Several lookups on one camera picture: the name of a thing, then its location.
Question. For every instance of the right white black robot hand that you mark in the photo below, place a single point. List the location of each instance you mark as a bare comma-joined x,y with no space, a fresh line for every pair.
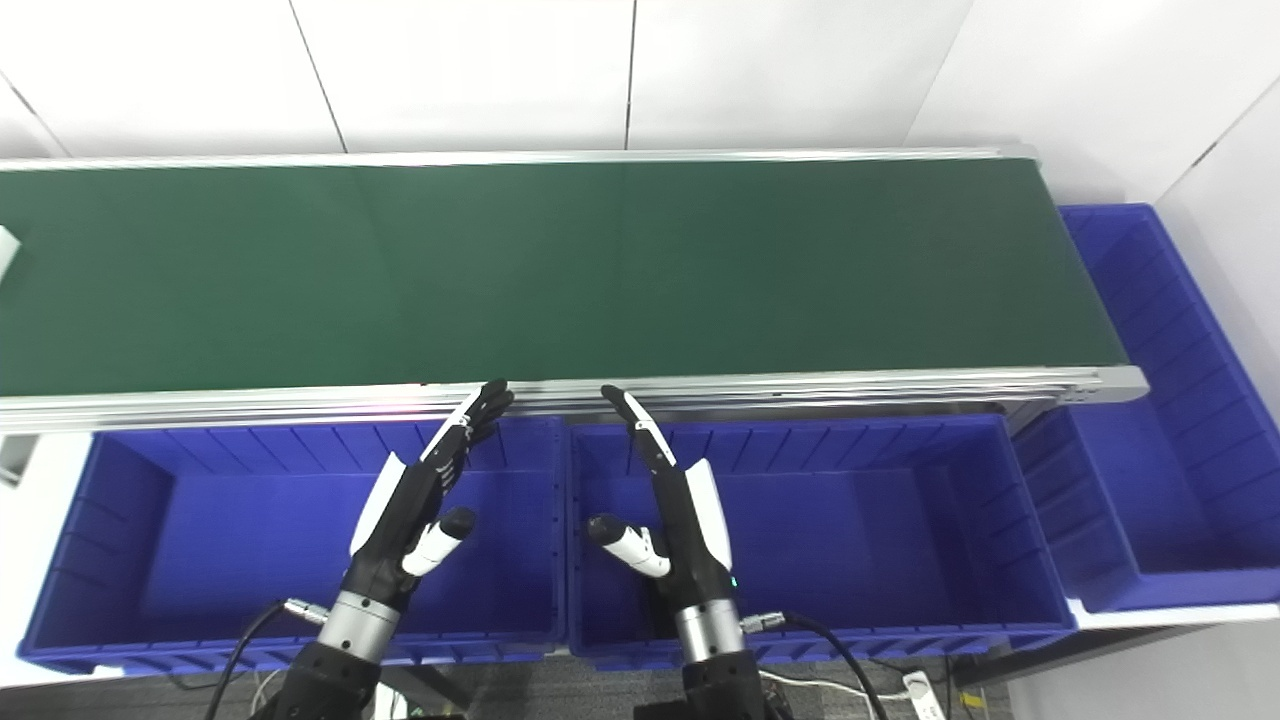
700,540

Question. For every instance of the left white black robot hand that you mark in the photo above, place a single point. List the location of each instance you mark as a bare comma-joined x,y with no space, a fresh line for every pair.
395,520

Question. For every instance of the white square part round hole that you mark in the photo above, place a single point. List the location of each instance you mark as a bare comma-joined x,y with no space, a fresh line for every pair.
6,250

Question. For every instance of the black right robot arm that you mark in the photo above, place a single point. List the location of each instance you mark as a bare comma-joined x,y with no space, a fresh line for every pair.
715,670

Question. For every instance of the blue plastic bin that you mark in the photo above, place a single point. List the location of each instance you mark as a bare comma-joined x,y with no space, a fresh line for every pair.
1170,470
860,540
230,540

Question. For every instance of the green conveyor belt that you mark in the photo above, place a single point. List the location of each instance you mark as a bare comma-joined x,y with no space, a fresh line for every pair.
600,270
800,385

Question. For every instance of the white power strip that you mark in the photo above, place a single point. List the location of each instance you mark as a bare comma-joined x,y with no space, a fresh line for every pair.
922,692

